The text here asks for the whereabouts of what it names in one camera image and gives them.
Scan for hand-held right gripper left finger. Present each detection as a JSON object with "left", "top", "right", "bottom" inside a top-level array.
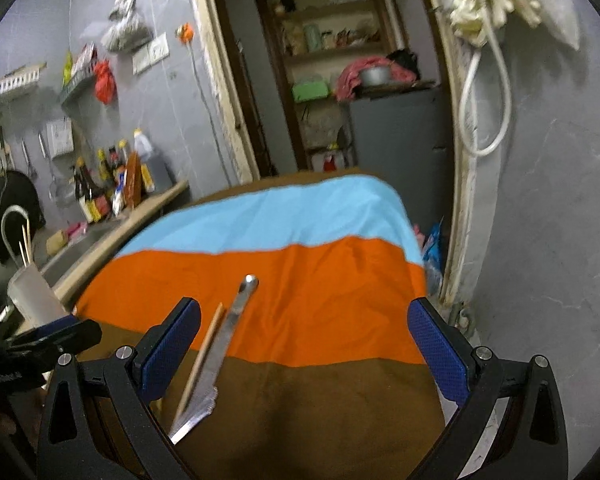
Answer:
[{"left": 37, "top": 297, "right": 203, "bottom": 480}]

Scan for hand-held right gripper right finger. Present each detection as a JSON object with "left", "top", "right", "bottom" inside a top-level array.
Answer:
[{"left": 407, "top": 297, "right": 568, "bottom": 480}]

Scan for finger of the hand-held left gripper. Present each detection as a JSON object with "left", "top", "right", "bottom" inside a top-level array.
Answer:
[
  {"left": 10, "top": 319, "right": 103, "bottom": 358},
  {"left": 27, "top": 315, "right": 81, "bottom": 335}
]

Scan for white plastic utensil holder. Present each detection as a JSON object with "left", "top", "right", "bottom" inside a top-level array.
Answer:
[{"left": 7, "top": 262, "right": 73, "bottom": 327}]

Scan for metal serrated knife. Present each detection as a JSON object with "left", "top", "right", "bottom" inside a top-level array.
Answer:
[{"left": 169, "top": 274, "right": 260, "bottom": 446}]

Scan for steel kitchen sink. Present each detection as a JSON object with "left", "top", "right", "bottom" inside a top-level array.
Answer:
[{"left": 40, "top": 220, "right": 131, "bottom": 286}]

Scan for yellow brown sponge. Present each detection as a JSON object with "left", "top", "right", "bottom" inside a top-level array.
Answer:
[{"left": 46, "top": 230, "right": 71, "bottom": 256}]

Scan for blue plastic packet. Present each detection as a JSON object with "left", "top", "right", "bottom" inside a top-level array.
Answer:
[{"left": 420, "top": 220, "right": 446, "bottom": 281}]

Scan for metal kitchen faucet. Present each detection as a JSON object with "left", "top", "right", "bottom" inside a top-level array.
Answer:
[{"left": 1, "top": 205, "right": 31, "bottom": 266}]

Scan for dark sauce bottle yellow label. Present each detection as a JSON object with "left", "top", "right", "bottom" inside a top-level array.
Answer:
[{"left": 82, "top": 165, "right": 107, "bottom": 223}]

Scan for hanging metal strainer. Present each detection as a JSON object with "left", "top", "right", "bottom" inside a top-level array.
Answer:
[{"left": 39, "top": 130, "right": 73, "bottom": 206}]

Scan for black wok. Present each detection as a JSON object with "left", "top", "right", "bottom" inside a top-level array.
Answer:
[{"left": 0, "top": 170, "right": 46, "bottom": 261}]

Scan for dark pump bottle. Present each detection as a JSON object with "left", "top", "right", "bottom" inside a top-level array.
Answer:
[{"left": 72, "top": 159, "right": 93, "bottom": 211}]

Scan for striped blue orange brown cloth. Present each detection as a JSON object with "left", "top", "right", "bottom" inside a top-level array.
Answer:
[{"left": 75, "top": 170, "right": 461, "bottom": 480}]

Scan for tall dark sauce bottle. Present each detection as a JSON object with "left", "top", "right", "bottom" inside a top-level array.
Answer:
[{"left": 96, "top": 149, "right": 115, "bottom": 196}]

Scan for orange seasoning packet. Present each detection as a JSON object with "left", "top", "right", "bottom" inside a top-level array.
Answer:
[{"left": 124, "top": 152, "right": 143, "bottom": 208}]

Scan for hanging metal ladle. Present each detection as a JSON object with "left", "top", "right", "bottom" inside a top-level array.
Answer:
[{"left": 20, "top": 140, "right": 36, "bottom": 178}]

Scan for large cooking oil jug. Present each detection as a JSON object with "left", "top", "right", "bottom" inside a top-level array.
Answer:
[{"left": 132, "top": 129, "right": 176, "bottom": 193}]

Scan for grey cabinet with pot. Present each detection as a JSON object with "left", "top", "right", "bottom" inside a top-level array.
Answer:
[{"left": 347, "top": 85, "right": 453, "bottom": 256}]

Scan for red plastic bag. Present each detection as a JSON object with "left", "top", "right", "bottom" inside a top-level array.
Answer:
[{"left": 94, "top": 60, "right": 118, "bottom": 106}]

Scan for wooden chopping board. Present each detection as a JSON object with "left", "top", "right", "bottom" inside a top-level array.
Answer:
[{"left": 352, "top": 80, "right": 438, "bottom": 98}]

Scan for red white seasoning packets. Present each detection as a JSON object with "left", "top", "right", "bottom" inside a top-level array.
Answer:
[{"left": 75, "top": 42, "right": 98, "bottom": 73}]

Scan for metal cooking pot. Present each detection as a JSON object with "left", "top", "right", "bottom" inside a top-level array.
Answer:
[{"left": 358, "top": 66, "right": 393, "bottom": 87}]

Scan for pink cloth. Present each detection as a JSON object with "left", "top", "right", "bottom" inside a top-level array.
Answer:
[{"left": 335, "top": 56, "right": 421, "bottom": 102}]

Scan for dark wooden shelf cabinet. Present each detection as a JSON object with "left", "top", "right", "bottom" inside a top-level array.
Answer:
[{"left": 251, "top": 0, "right": 406, "bottom": 173}]

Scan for green box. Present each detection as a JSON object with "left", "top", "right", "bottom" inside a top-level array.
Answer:
[{"left": 292, "top": 80, "right": 329, "bottom": 103}]

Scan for black bag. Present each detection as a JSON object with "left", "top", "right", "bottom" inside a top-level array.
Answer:
[{"left": 386, "top": 49, "right": 421, "bottom": 78}]

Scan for clear bag of brown contents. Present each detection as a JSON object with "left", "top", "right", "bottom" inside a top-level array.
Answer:
[{"left": 102, "top": 12, "right": 153, "bottom": 53}]

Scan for white mesh bag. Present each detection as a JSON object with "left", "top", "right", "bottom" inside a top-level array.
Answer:
[{"left": 520, "top": 0, "right": 581, "bottom": 51}]

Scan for wooden wall knife rack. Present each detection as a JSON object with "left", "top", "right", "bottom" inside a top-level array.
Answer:
[{"left": 0, "top": 125, "right": 16, "bottom": 171}]

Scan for white wall box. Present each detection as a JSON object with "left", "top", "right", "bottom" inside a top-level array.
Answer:
[{"left": 46, "top": 117, "right": 75, "bottom": 158}]

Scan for grey wall shelf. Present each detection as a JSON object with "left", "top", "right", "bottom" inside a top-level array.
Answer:
[{"left": 60, "top": 72, "right": 101, "bottom": 107}]

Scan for white hose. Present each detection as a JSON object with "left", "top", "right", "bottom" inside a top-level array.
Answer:
[{"left": 457, "top": 7, "right": 512, "bottom": 157}]

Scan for white wall basket rack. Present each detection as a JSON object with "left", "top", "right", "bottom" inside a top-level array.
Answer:
[{"left": 0, "top": 64, "right": 46, "bottom": 100}]

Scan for white power cable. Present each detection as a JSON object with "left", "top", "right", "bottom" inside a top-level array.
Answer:
[{"left": 186, "top": 40, "right": 233, "bottom": 186}]

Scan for white door frame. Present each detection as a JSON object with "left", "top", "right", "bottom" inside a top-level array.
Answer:
[{"left": 185, "top": 0, "right": 501, "bottom": 321}]

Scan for white wall socket panel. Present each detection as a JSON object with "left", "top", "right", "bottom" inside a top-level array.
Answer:
[{"left": 131, "top": 32, "right": 171, "bottom": 75}]

